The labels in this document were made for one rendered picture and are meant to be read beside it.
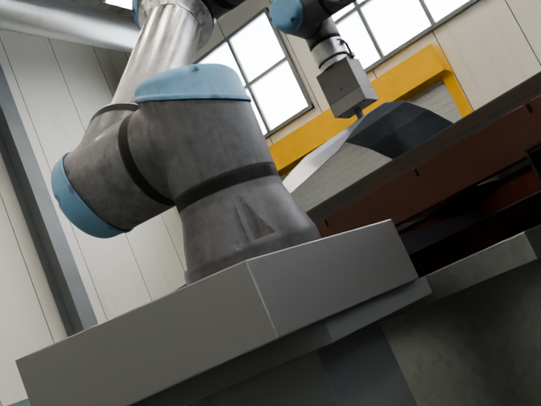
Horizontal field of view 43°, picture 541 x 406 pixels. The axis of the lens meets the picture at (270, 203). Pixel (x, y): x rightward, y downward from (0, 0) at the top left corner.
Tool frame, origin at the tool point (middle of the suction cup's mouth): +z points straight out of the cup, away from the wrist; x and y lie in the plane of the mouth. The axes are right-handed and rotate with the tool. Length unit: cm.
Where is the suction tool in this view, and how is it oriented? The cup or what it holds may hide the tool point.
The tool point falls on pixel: (365, 128)
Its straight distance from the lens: 151.3
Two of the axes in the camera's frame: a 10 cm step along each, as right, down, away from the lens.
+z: 4.0, 9.0, -1.9
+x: -5.6, 0.7, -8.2
